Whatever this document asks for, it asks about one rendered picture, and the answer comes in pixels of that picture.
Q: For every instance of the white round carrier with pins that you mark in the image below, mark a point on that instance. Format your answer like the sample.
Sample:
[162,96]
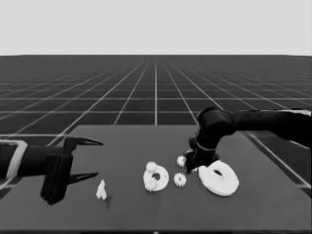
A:
[163,177]

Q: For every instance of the small white T-shaped piece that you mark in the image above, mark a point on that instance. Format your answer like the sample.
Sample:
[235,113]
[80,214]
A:
[101,191]

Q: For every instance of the large thick white disc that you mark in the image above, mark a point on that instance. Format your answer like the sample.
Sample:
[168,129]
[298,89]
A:
[224,187]

